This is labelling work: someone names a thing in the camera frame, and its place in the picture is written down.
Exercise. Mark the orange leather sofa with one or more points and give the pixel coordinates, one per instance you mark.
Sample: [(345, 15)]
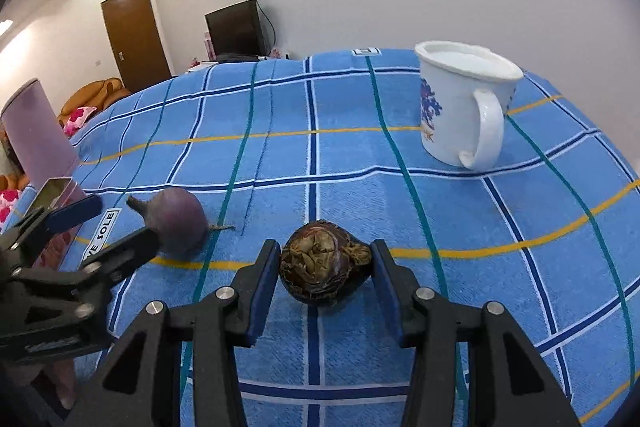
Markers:
[(10, 182), (95, 92)]

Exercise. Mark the rectangular ceiling light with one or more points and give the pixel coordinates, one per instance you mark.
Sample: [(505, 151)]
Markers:
[(5, 26)]

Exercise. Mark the black television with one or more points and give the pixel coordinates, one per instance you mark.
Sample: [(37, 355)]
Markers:
[(235, 27)]

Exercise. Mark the dark mangosteen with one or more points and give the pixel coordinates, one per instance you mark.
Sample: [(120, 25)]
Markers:
[(320, 267)]

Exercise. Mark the blue plaid cloth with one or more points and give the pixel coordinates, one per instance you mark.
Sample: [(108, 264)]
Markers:
[(350, 147)]

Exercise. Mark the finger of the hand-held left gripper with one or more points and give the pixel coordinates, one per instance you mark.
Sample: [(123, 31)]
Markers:
[(130, 252), (75, 212)]

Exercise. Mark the white tv stand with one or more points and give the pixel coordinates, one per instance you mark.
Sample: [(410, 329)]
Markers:
[(200, 66)]

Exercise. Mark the purple beetroot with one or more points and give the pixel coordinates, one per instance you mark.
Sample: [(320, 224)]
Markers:
[(180, 217)]

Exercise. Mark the person's left hand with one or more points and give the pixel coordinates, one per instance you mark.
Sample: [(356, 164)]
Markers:
[(62, 379)]

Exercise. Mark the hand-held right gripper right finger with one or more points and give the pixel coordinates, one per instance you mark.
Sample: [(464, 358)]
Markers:
[(390, 297)]

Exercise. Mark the pink metal tin box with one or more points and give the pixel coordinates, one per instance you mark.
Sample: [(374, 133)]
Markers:
[(60, 188)]

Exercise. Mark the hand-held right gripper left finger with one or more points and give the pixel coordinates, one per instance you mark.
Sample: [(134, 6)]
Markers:
[(262, 297)]

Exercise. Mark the pink floral cushion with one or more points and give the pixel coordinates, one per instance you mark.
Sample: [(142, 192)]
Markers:
[(6, 203), (77, 118)]

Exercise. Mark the white floral mug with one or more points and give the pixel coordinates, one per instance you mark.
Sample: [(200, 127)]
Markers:
[(450, 107)]

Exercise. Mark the brown wooden door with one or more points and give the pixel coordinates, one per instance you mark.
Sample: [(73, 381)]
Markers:
[(135, 37)]

